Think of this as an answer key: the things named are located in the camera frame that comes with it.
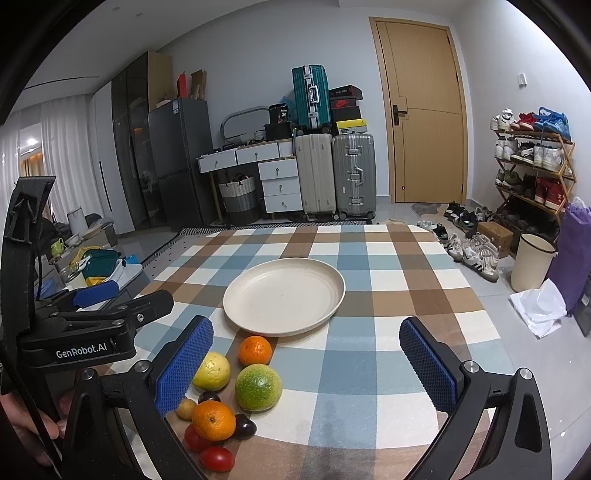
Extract cream waste bin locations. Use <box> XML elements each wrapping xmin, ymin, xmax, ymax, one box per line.
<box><xmin>511</xmin><ymin>233</ymin><xmax>558</xmax><ymax>292</ymax></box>

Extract cardboard box on floor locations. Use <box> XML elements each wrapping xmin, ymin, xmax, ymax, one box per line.
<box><xmin>477</xmin><ymin>221</ymin><xmax>514</xmax><ymax>258</ymax></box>

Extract white curtain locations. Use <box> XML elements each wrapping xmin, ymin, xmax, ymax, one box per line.
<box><xmin>0</xmin><ymin>91</ymin><xmax>107</xmax><ymax>232</ymax></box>

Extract person's left hand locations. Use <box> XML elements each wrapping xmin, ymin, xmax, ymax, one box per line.
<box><xmin>1</xmin><ymin>390</ymin><xmax>74</xmax><ymax>466</ymax></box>

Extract purple bag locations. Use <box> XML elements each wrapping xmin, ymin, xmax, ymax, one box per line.
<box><xmin>547</xmin><ymin>197</ymin><xmax>591</xmax><ymax>313</ymax></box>

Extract cream round plate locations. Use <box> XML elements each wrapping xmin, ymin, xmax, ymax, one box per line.
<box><xmin>222</xmin><ymin>258</ymin><xmax>346</xmax><ymax>337</ymax></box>

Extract wooden shoe rack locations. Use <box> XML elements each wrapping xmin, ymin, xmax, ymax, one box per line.
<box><xmin>494</xmin><ymin>130</ymin><xmax>577</xmax><ymax>238</ymax></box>

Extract green yellow citrus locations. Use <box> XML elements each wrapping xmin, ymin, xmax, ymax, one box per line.
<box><xmin>235</xmin><ymin>364</ymin><xmax>283</xmax><ymax>412</ymax></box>

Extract red tomato front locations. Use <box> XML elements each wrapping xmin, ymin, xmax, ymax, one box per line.
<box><xmin>199</xmin><ymin>446</ymin><xmax>235</xmax><ymax>473</ymax></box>

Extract teal suitcase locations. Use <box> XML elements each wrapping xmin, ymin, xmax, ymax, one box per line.
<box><xmin>291</xmin><ymin>65</ymin><xmax>332</xmax><ymax>132</ymax></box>

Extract oval mirror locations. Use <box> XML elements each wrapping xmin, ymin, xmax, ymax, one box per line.
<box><xmin>221</xmin><ymin>106</ymin><xmax>270</xmax><ymax>145</ymax></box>

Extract brown longan fruit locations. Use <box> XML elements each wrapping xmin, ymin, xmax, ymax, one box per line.
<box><xmin>175</xmin><ymin>398</ymin><xmax>197</xmax><ymax>422</ymax></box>

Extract checkered tablecloth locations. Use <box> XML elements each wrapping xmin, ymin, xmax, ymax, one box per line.
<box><xmin>136</xmin><ymin>224</ymin><xmax>513</xmax><ymax>479</ymax></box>

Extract beige suitcase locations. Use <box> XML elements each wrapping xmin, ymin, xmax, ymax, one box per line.
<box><xmin>294</xmin><ymin>133</ymin><xmax>337</xmax><ymax>215</ymax></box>

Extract red tomato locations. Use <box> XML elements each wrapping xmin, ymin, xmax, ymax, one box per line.
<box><xmin>184</xmin><ymin>424</ymin><xmax>212</xmax><ymax>453</ymax></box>
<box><xmin>199</xmin><ymin>446</ymin><xmax>235</xmax><ymax>473</ymax></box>

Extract orange mandarin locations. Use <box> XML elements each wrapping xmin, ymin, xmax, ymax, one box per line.
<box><xmin>238</xmin><ymin>335</ymin><xmax>273</xmax><ymax>367</ymax></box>
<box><xmin>191</xmin><ymin>400</ymin><xmax>236</xmax><ymax>442</ymax></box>

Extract stacked shoe boxes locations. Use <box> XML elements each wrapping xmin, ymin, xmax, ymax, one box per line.
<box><xmin>329</xmin><ymin>85</ymin><xmax>368</xmax><ymax>135</ymax></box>

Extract white drawer desk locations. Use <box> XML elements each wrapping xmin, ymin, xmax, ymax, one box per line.
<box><xmin>198</xmin><ymin>139</ymin><xmax>303</xmax><ymax>214</ymax></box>

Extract dark grey refrigerator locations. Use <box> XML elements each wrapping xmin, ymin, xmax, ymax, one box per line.
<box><xmin>148</xmin><ymin>98</ymin><xmax>216</xmax><ymax>230</ymax></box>

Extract yellow lemon-like citrus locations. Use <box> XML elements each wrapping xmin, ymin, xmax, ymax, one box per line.
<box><xmin>192</xmin><ymin>351</ymin><xmax>231</xmax><ymax>392</ymax></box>

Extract silver suitcase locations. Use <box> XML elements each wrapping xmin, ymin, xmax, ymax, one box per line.
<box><xmin>332</xmin><ymin>133</ymin><xmax>377</xmax><ymax>220</ymax></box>

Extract orange mandarin front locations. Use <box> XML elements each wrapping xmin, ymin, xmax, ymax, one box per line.
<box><xmin>191</xmin><ymin>400</ymin><xmax>236</xmax><ymax>442</ymax></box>

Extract dark plum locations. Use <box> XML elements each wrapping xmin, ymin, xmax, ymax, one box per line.
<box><xmin>198</xmin><ymin>391</ymin><xmax>221</xmax><ymax>404</ymax></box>
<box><xmin>232</xmin><ymin>413</ymin><xmax>257</xmax><ymax>440</ymax></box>

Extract white plastic bag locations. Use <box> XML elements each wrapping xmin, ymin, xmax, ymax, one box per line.
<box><xmin>510</xmin><ymin>279</ymin><xmax>567</xmax><ymax>339</ymax></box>

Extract wooden door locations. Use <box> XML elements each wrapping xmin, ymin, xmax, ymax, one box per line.
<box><xmin>370</xmin><ymin>17</ymin><xmax>468</xmax><ymax>203</ymax></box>

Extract black glass cabinet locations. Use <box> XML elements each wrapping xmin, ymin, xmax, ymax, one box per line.
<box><xmin>111</xmin><ymin>51</ymin><xmax>174</xmax><ymax>230</ymax></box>

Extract woven laundry basket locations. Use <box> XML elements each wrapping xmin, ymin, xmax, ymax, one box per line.
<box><xmin>218</xmin><ymin>175</ymin><xmax>262</xmax><ymax>226</ymax></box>

